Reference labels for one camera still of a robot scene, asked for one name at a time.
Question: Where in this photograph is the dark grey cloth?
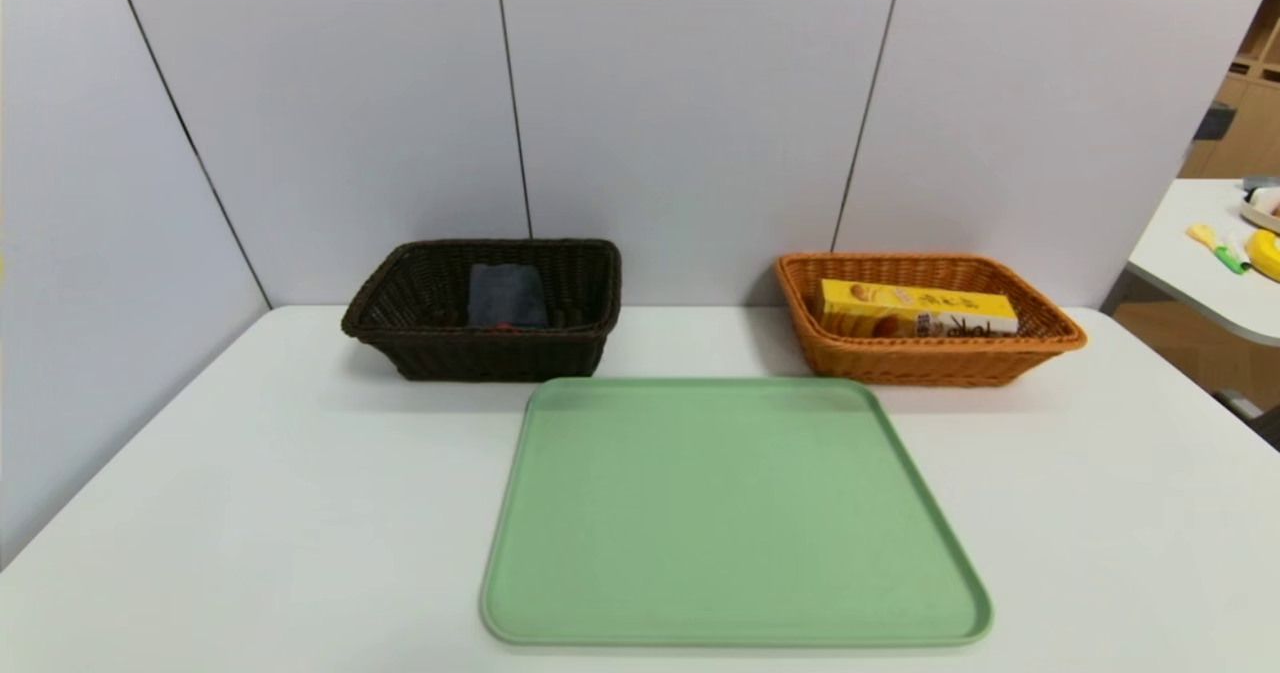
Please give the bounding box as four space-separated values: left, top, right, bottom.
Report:
468 263 549 331

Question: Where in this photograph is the yellow snack box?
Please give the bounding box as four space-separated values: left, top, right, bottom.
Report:
815 279 1021 340

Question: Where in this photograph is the dark brown wicker basket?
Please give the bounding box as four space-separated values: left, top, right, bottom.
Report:
341 239 623 383

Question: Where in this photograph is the orange wicker basket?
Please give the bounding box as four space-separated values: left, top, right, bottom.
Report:
775 252 1088 387

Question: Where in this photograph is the white bowl with items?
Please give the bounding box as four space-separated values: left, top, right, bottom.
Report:
1240 186 1280 234

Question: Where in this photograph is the light green plastic tray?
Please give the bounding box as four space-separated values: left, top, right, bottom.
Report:
479 377 995 649

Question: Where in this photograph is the white side table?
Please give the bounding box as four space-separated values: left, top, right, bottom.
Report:
1126 178 1280 347

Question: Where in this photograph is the yellow green toy knife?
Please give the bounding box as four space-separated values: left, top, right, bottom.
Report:
1186 223 1249 275

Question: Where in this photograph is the yellow toy banana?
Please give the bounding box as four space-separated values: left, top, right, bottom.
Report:
1245 229 1280 283

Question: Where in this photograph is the light wooden cabinet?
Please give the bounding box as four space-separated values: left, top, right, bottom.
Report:
1180 0 1280 179

